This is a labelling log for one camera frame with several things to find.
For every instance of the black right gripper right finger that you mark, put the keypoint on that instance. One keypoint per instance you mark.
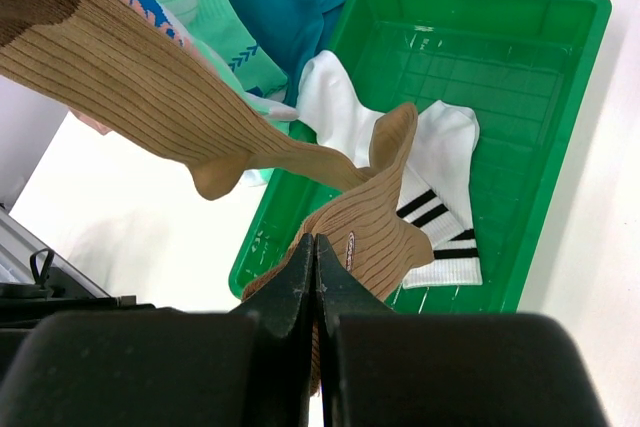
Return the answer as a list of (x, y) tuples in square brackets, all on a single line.
[(381, 368)]

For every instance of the mint patterned sock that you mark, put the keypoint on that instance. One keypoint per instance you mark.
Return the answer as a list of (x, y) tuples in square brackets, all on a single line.
[(211, 30)]

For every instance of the brown ribbed sock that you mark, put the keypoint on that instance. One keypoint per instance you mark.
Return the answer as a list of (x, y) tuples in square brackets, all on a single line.
[(105, 60)]

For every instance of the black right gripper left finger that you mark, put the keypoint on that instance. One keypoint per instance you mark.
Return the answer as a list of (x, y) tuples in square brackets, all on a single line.
[(161, 367)]

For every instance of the white black-striped sock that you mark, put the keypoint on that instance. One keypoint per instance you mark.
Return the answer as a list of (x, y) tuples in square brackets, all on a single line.
[(435, 196)]

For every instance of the green plastic tray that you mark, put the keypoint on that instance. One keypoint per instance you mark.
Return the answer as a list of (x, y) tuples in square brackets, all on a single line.
[(523, 66)]

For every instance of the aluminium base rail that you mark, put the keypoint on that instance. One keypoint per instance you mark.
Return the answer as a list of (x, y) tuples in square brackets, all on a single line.
[(37, 282)]

